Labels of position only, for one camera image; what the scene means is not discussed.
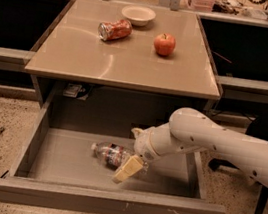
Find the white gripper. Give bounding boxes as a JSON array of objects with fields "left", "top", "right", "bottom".
[{"left": 112, "top": 127, "right": 160, "bottom": 183}]

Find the clear plastic water bottle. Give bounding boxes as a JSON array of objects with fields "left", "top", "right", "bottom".
[{"left": 91, "top": 142, "right": 148, "bottom": 173}]

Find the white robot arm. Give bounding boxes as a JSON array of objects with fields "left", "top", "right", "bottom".
[{"left": 112, "top": 108, "right": 268, "bottom": 188}]

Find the grey open drawer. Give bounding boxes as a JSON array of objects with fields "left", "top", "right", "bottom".
[{"left": 0, "top": 82, "right": 225, "bottom": 214}]

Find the grey cabinet counter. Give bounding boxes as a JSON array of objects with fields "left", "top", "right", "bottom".
[{"left": 19, "top": 0, "right": 234, "bottom": 133}]

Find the label sticker inside cabinet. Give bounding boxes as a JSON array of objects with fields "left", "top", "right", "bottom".
[{"left": 63, "top": 84, "right": 82, "bottom": 98}]

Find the red apple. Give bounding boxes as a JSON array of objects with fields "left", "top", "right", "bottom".
[{"left": 153, "top": 33, "right": 176, "bottom": 56}]

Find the crushed orange soda can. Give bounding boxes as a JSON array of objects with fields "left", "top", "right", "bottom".
[{"left": 98, "top": 19, "right": 132, "bottom": 42}]

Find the white paper bowl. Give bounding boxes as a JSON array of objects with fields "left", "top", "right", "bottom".
[{"left": 122, "top": 5, "right": 156, "bottom": 27}]

